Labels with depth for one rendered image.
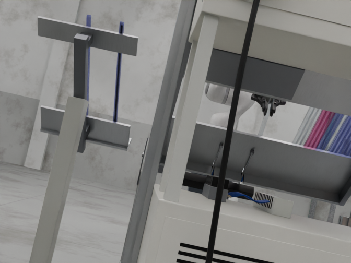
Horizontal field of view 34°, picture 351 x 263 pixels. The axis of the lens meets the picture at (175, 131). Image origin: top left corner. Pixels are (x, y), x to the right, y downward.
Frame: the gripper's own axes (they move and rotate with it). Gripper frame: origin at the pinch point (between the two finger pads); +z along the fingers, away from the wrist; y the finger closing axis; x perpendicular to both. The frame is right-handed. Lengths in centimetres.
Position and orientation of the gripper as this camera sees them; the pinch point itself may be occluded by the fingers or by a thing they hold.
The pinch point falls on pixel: (268, 108)
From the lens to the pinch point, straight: 191.9
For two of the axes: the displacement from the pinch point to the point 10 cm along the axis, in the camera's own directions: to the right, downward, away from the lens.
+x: -1.3, 7.4, 6.6
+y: 9.9, 1.6, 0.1
